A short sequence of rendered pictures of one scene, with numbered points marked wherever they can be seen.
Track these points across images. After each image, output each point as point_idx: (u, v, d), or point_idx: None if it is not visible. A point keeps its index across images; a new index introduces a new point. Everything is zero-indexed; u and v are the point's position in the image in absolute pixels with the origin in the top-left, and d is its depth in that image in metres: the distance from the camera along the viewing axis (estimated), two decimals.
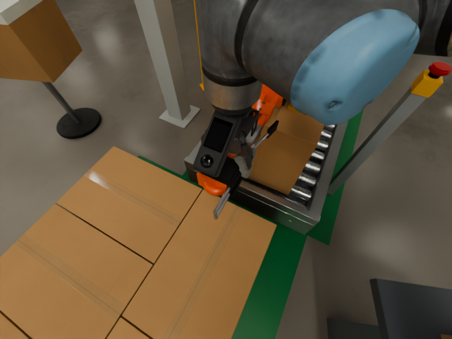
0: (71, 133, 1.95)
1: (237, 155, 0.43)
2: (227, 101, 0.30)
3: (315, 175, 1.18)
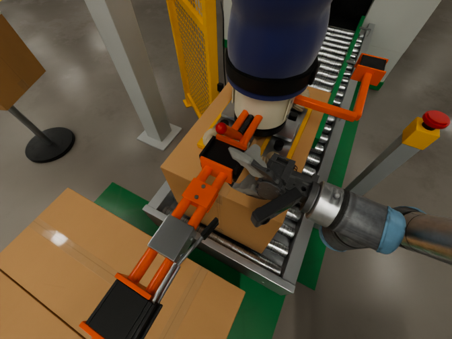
0: (40, 157, 1.81)
1: (253, 188, 0.51)
2: (314, 221, 0.45)
3: (296, 221, 1.04)
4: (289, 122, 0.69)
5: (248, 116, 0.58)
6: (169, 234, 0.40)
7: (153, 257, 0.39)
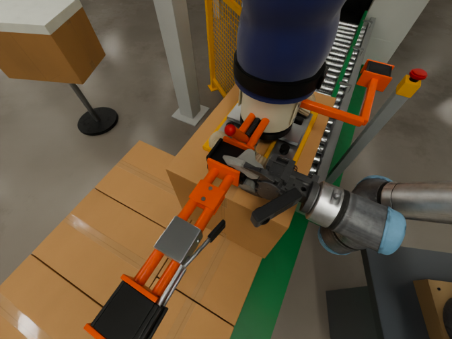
0: (91, 130, 2.13)
1: (253, 185, 0.50)
2: (314, 222, 0.45)
3: (316, 165, 1.36)
4: (295, 126, 0.69)
5: (255, 120, 0.58)
6: (175, 235, 0.40)
7: (159, 259, 0.39)
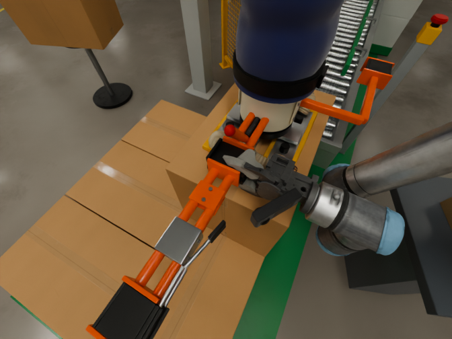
0: (107, 103, 2.16)
1: (253, 185, 0.50)
2: (313, 222, 0.45)
3: (334, 122, 1.39)
4: (295, 124, 0.69)
5: (255, 119, 0.58)
6: (175, 237, 0.40)
7: (159, 259, 0.39)
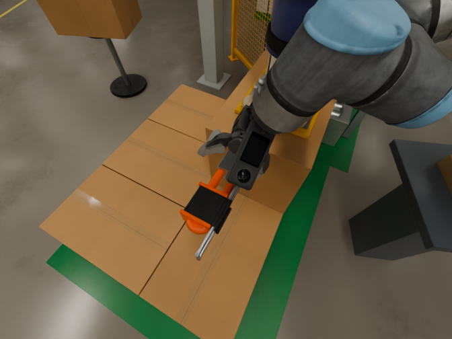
0: (124, 93, 2.29)
1: None
2: (286, 126, 0.30)
3: None
4: None
5: None
6: (233, 159, 0.53)
7: (222, 175, 0.52)
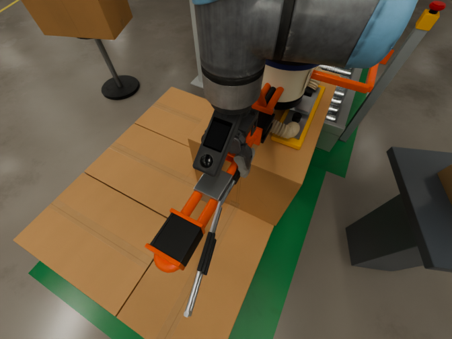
0: (115, 95, 2.23)
1: (236, 155, 0.43)
2: (226, 101, 0.30)
3: None
4: (305, 97, 0.75)
5: (271, 89, 0.64)
6: (211, 179, 0.46)
7: (198, 198, 0.45)
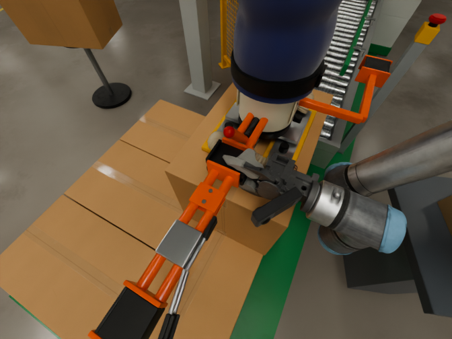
0: (106, 103, 2.16)
1: (253, 185, 0.50)
2: (315, 221, 0.45)
3: (333, 122, 1.39)
4: (294, 124, 0.69)
5: (253, 119, 0.58)
6: (177, 239, 0.40)
7: (161, 263, 0.39)
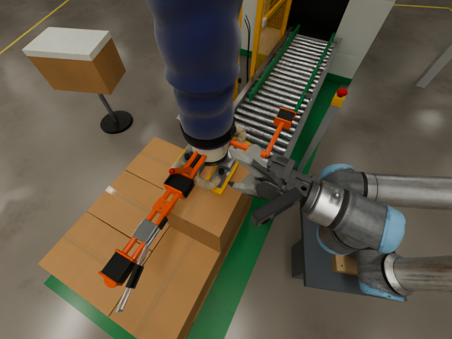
0: (111, 130, 2.64)
1: (253, 188, 0.51)
2: (314, 221, 0.45)
3: (283, 154, 1.87)
4: (230, 155, 1.04)
5: (198, 155, 0.93)
6: (143, 229, 0.75)
7: (134, 241, 0.74)
